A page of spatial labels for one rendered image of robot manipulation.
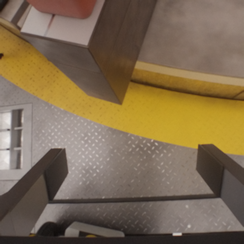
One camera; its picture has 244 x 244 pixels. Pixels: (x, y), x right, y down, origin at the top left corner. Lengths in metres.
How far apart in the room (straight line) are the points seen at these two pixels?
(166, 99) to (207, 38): 0.36
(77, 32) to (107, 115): 0.69
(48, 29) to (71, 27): 0.04
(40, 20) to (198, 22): 0.60
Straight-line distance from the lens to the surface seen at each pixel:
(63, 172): 0.17
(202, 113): 0.99
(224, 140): 1.01
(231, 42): 0.80
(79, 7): 0.31
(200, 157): 0.17
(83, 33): 0.32
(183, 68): 0.70
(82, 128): 1.00
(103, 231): 0.94
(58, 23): 0.35
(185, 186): 0.96
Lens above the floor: 0.93
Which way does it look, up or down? 78 degrees down
